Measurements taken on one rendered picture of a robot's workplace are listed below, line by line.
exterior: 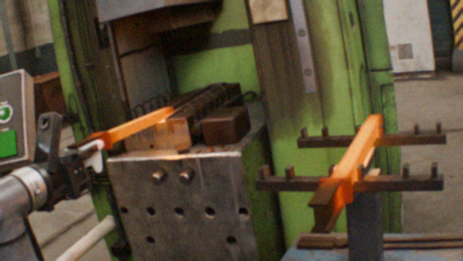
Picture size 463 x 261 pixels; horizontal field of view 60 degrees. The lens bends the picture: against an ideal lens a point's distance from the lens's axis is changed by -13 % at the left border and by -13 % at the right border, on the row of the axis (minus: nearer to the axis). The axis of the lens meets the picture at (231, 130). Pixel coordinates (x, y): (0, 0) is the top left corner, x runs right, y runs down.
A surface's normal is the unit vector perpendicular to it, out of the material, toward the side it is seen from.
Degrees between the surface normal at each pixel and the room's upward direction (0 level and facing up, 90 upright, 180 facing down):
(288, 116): 90
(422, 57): 90
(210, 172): 90
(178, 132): 90
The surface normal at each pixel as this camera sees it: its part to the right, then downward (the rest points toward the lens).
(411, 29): -0.41, 0.31
